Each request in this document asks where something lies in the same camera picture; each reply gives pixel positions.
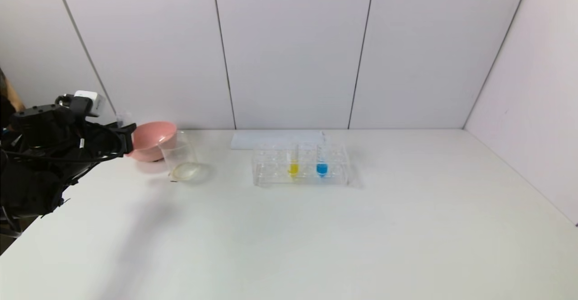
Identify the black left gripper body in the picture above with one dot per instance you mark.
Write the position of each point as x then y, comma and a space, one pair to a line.
104, 142

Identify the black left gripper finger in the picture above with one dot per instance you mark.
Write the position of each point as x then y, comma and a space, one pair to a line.
126, 128
128, 144

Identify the test tube with red pigment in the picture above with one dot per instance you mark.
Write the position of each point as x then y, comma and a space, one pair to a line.
123, 119

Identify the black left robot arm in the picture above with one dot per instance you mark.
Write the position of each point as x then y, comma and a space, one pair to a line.
36, 164

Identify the clear glass beaker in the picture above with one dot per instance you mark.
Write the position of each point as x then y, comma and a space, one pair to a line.
180, 160

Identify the clear acrylic test tube rack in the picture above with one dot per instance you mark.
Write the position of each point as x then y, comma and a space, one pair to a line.
271, 169

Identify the test tube with yellow pigment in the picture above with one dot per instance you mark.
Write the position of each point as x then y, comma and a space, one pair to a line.
293, 168

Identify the test tube with blue pigment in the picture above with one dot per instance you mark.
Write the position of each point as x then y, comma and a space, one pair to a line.
321, 168

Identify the pink plastic bowl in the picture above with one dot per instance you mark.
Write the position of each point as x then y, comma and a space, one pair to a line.
149, 139

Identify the white paper sheet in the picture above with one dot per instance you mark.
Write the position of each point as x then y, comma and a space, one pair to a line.
253, 139

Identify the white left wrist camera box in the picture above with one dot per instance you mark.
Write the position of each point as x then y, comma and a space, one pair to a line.
92, 102

